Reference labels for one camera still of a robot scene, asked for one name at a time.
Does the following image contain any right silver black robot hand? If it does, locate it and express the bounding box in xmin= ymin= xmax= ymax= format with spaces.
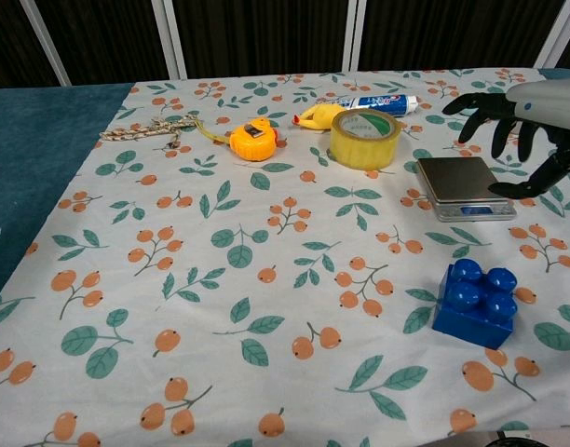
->
xmin=441 ymin=78 xmax=570 ymax=200

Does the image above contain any blue building block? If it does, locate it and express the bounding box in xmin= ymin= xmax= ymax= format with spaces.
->
xmin=431 ymin=258 xmax=520 ymax=350

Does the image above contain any small silver digital scale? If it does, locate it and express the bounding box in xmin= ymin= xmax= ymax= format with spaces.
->
xmin=415 ymin=156 xmax=518 ymax=223

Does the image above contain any white blue toothpaste tube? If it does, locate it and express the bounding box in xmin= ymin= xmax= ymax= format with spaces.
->
xmin=315 ymin=92 xmax=419 ymax=118

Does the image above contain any clear yellowish tape roll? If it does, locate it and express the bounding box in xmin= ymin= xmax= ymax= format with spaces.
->
xmin=329 ymin=109 xmax=403 ymax=170

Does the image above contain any yellow rubber chicken toy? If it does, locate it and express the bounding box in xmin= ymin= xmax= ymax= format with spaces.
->
xmin=292 ymin=103 xmax=345 ymax=135

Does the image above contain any black folding screen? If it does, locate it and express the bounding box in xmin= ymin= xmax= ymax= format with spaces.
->
xmin=0 ymin=0 xmax=570 ymax=89

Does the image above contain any orange tape measure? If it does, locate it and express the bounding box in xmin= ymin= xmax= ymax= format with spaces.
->
xmin=196 ymin=117 xmax=281 ymax=163

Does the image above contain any floral printed tablecloth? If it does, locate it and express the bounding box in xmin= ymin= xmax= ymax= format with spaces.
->
xmin=0 ymin=67 xmax=570 ymax=447

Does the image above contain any teal table cover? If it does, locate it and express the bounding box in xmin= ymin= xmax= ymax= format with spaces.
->
xmin=0 ymin=67 xmax=570 ymax=311

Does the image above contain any beige braided rope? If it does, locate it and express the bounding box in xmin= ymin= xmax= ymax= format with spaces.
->
xmin=100 ymin=114 xmax=203 ymax=150

